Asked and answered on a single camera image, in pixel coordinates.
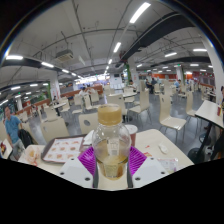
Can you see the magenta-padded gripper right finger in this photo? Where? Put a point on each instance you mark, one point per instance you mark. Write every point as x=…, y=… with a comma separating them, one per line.
x=138, y=161

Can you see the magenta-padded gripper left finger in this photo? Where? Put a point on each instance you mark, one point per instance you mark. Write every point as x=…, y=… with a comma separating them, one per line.
x=86, y=161

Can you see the clear bottle with yellow drink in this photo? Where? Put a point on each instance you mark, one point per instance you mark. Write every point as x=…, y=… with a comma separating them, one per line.
x=110, y=146

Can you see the small red sauce packet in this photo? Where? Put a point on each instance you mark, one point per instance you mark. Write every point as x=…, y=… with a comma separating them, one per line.
x=148, y=154

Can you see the white paper napkin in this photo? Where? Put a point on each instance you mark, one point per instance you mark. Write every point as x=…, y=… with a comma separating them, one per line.
x=88, y=138

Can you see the dark brown food tray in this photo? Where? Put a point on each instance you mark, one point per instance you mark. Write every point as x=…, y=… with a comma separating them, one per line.
x=61, y=150

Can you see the crumpled white tissue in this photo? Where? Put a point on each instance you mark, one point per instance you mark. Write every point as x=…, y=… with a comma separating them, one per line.
x=163, y=148

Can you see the clear plastic packet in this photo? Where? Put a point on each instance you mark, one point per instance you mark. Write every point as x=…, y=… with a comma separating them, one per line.
x=168, y=165

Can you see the beige chair with round hole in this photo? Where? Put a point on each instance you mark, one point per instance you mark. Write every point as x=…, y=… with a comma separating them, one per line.
x=55, y=129
x=89, y=122

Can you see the clear plastic bag with food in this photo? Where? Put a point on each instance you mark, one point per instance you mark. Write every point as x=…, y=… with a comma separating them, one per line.
x=33, y=155

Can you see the beige dining chairs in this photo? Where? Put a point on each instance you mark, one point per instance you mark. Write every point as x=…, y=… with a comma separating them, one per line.
x=166, y=113

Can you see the black backpack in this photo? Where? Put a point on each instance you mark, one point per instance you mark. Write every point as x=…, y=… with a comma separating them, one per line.
x=26, y=138

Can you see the beige side table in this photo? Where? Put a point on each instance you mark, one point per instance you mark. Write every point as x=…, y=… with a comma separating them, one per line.
x=6, y=148
x=208, y=113

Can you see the red food box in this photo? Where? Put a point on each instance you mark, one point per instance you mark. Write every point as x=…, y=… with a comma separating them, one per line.
x=2, y=149

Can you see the ceiling air conditioner unit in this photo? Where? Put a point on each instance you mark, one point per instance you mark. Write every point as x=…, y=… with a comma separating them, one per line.
x=64, y=55

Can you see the ceiling lights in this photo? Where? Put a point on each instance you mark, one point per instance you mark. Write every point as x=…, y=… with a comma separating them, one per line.
x=140, y=11

